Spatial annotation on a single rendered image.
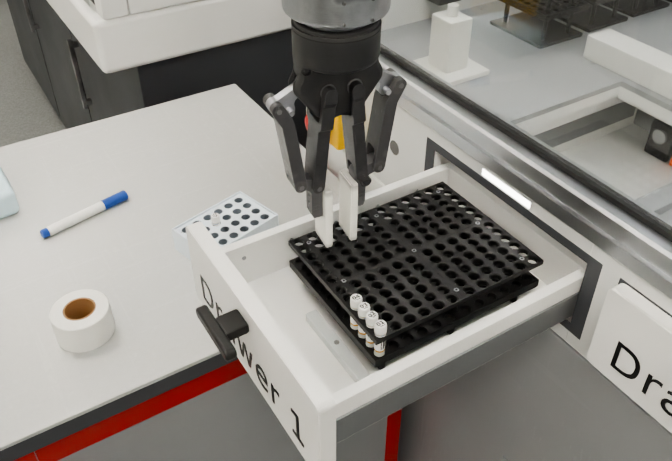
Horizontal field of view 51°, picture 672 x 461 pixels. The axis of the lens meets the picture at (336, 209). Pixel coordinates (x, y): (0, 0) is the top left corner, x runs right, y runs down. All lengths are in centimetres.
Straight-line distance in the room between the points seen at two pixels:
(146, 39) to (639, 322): 102
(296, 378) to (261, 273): 25
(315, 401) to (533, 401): 43
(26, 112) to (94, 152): 185
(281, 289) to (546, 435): 40
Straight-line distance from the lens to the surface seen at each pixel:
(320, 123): 62
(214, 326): 70
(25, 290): 103
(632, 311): 75
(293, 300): 82
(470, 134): 86
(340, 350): 75
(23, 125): 302
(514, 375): 98
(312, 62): 59
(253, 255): 83
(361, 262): 77
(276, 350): 65
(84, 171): 123
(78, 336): 90
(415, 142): 96
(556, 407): 94
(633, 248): 74
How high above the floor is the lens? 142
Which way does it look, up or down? 38 degrees down
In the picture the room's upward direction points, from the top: straight up
